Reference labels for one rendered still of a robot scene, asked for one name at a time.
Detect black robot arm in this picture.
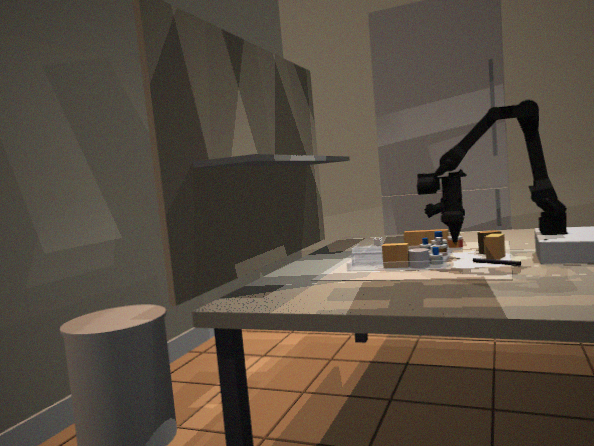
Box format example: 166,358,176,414
417,99,567,235

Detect black flat bar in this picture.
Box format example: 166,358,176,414
473,258,521,265

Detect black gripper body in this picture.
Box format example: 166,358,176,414
441,192,465,222

